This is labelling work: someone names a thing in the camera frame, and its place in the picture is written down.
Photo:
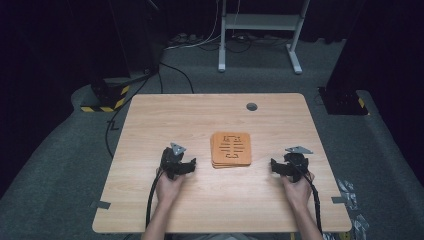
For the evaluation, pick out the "person's right hand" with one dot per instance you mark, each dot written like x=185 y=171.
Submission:
x=298 y=193

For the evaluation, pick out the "grey tape strip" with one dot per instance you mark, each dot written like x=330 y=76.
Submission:
x=339 y=200
x=101 y=205

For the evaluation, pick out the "person's left hand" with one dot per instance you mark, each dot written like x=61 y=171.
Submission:
x=168 y=190

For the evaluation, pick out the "power strip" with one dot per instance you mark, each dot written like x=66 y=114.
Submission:
x=181 y=38

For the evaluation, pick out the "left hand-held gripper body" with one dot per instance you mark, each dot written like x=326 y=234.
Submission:
x=170 y=160

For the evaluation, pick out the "white metal stand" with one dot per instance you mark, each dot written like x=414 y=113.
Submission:
x=260 y=21

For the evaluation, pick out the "black base with striped tape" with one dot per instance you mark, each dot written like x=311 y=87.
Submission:
x=106 y=98

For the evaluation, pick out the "crumpled silver tape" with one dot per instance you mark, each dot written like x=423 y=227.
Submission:
x=360 y=225
x=348 y=193

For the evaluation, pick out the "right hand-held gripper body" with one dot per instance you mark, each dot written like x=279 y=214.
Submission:
x=296 y=163

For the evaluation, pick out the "black perforated stand base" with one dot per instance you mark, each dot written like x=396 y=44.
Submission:
x=343 y=101

